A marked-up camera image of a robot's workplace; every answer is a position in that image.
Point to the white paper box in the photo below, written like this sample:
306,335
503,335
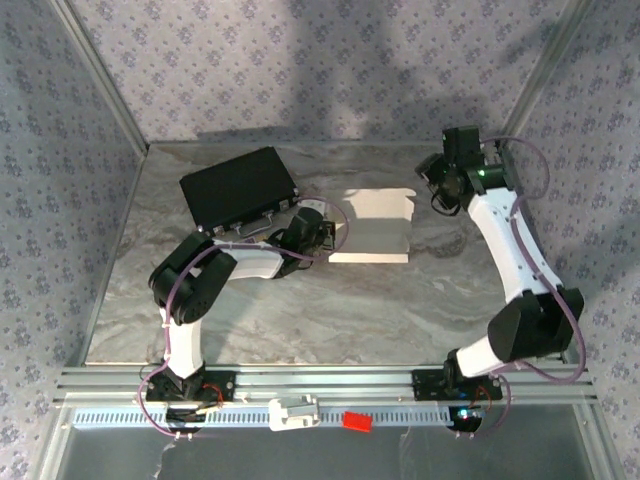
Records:
375,235

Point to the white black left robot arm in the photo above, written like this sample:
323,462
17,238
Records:
250,262

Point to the black briefcase with chrome fittings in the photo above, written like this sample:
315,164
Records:
235,185

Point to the white plastic clip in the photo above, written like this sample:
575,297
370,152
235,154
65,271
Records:
292,415

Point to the red plastic block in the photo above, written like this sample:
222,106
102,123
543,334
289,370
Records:
358,421

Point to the aluminium frame post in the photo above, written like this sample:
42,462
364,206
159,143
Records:
544,75
104,80

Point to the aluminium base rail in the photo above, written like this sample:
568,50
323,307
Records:
325,382

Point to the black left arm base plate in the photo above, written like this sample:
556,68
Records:
225,386

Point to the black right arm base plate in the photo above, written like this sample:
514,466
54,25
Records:
425,386

